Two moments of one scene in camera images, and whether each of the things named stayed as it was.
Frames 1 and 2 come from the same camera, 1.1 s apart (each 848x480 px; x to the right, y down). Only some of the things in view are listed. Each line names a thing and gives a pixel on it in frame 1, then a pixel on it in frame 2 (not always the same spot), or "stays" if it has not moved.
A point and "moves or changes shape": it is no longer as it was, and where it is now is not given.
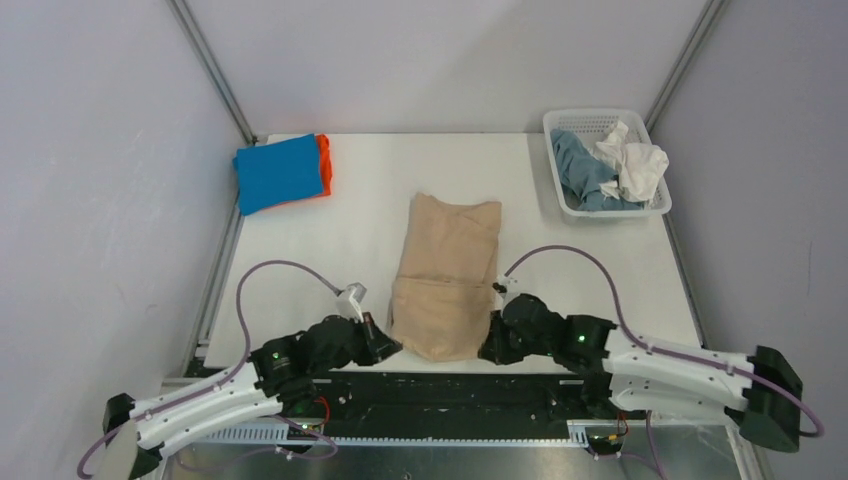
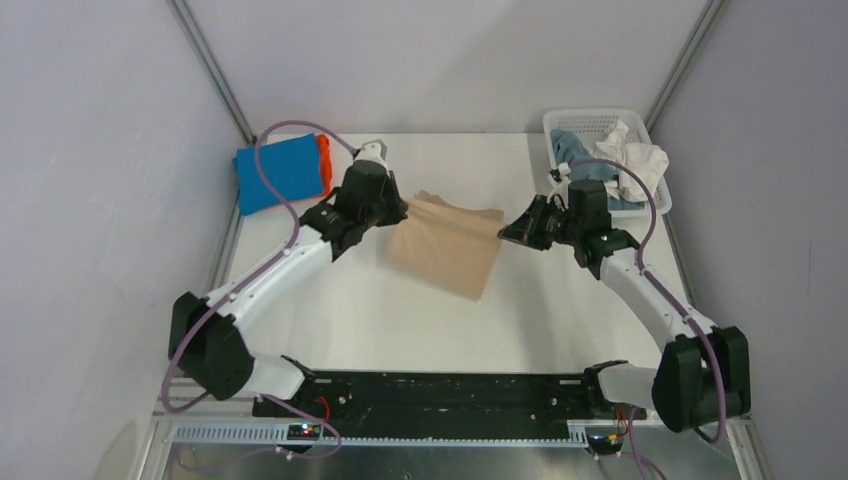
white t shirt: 638,168 stays
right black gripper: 495,348 → 527,229
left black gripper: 376,345 → 397,206
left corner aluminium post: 212,68 stays
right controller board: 605,444 stays
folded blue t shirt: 276,173 stays
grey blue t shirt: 583,174 stays
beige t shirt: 441,298 moves or changes shape
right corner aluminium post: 710,17 stays
